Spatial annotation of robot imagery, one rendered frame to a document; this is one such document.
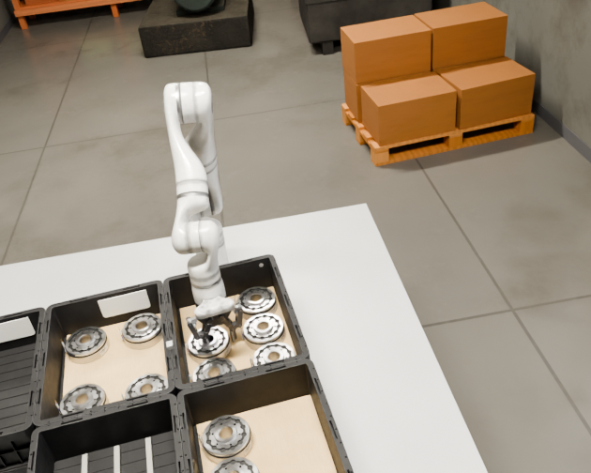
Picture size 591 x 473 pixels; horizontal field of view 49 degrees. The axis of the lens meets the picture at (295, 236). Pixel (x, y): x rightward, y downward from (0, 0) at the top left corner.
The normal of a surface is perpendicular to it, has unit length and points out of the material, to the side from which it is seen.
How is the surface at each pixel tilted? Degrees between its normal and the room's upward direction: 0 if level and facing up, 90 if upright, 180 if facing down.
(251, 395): 90
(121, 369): 0
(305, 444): 0
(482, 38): 90
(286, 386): 90
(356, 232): 0
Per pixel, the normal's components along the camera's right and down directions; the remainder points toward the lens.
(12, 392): -0.11, -0.80
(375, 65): 0.20, 0.56
